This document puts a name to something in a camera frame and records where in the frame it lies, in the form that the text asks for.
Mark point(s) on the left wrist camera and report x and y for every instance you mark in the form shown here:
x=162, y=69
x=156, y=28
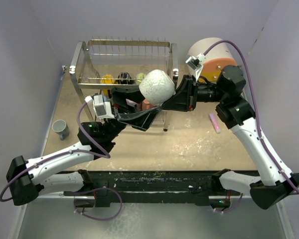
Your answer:
x=101, y=106

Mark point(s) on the lime green mug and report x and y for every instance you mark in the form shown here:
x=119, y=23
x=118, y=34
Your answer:
x=139, y=78

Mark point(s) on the metal dish rack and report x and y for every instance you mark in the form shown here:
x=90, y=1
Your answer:
x=98, y=57

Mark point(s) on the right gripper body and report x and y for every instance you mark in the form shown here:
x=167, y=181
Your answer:
x=193, y=96

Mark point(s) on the yellow mug black handle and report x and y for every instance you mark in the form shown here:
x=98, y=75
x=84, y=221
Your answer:
x=107, y=79

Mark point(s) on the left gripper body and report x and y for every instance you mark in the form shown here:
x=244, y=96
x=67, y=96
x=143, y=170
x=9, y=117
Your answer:
x=115, y=112

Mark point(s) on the salmon pink mug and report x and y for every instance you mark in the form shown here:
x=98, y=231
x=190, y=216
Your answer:
x=146, y=105

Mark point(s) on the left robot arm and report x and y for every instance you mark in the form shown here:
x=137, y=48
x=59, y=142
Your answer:
x=26, y=179

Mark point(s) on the grey speckled mug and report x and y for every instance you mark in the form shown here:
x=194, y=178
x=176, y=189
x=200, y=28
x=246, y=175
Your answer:
x=157, y=87

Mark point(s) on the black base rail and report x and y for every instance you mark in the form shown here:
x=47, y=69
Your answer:
x=102, y=188

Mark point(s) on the pink tube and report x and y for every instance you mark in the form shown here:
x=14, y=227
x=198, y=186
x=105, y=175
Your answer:
x=214, y=123

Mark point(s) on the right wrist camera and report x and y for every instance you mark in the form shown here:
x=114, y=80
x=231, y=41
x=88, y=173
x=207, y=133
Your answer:
x=196, y=64

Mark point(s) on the aluminium frame rail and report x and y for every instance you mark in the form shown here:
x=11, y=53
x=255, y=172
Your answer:
x=54, y=195

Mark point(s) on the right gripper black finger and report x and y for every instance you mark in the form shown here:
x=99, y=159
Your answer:
x=178, y=102
x=185, y=85

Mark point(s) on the black mug white interior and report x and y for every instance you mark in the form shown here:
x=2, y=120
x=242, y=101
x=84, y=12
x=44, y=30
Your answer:
x=124, y=78

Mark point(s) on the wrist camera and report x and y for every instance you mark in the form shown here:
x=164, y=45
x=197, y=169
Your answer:
x=196, y=64
x=101, y=106

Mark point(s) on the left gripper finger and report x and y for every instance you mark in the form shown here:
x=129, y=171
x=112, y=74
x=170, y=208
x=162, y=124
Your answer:
x=140, y=120
x=121, y=95

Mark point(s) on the purple mug black handle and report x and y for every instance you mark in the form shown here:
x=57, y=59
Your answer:
x=132, y=103

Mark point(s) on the small grey cup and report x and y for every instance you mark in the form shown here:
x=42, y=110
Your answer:
x=60, y=127

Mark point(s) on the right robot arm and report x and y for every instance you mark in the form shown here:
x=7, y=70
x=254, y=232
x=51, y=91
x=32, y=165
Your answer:
x=275, y=181

